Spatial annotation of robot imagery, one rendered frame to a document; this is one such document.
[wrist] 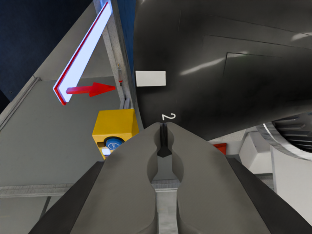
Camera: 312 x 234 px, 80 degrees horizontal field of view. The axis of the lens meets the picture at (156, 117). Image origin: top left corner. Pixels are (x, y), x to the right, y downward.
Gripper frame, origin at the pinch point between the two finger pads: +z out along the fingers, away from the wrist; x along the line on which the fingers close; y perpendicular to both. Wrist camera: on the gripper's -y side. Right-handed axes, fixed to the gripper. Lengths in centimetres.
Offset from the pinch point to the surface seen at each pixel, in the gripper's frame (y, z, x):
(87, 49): -2.0, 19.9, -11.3
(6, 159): 60, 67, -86
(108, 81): 39, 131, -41
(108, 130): 18.3, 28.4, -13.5
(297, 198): 29.9, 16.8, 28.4
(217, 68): -1.1, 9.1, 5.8
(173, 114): 4.3, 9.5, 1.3
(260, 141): 40, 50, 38
